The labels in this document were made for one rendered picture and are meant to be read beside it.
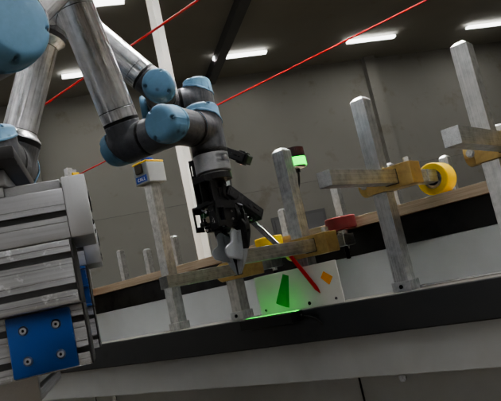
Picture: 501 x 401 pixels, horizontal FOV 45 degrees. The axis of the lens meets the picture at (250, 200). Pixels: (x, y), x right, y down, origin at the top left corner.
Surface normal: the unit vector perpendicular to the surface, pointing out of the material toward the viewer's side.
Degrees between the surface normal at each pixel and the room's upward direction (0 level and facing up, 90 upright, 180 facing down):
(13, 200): 90
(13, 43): 95
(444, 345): 90
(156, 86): 90
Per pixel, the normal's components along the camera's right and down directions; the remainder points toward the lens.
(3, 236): 0.22, -0.18
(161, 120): -0.51, -0.02
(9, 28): 0.80, -0.16
